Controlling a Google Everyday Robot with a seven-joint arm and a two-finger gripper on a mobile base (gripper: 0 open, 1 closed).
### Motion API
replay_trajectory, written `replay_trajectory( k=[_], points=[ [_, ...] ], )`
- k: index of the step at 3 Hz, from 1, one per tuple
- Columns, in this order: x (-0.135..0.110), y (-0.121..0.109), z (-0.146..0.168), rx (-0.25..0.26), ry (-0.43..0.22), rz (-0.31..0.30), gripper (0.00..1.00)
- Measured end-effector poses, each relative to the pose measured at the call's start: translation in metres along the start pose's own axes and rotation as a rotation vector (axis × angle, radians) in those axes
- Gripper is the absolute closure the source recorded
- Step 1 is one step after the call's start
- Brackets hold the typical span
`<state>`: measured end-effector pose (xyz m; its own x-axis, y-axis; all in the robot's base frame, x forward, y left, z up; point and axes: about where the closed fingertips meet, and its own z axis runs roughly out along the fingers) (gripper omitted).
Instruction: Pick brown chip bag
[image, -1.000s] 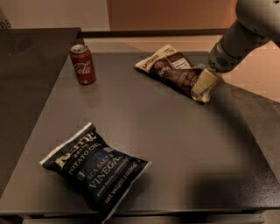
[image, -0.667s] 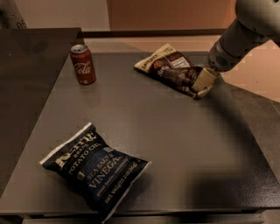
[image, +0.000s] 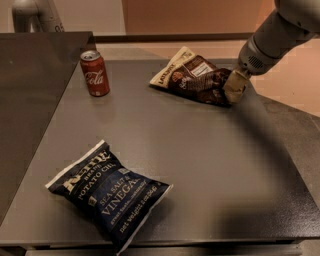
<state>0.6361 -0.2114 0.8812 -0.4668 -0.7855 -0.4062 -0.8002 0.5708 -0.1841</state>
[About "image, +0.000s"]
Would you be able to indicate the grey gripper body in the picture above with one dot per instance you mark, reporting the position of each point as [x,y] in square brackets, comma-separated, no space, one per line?
[250,59]

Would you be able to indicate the brown chip bag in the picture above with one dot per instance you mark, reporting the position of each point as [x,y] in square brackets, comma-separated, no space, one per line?
[191,76]

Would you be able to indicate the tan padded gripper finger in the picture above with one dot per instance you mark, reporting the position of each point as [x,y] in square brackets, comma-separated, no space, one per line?
[234,86]

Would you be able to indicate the red cola can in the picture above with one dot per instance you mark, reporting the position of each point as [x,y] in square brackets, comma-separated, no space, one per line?
[93,67]

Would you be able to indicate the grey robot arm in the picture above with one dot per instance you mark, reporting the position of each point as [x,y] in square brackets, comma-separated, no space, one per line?
[285,28]

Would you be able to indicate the dark blue chip bag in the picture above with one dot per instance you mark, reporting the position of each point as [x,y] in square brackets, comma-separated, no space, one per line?
[117,199]

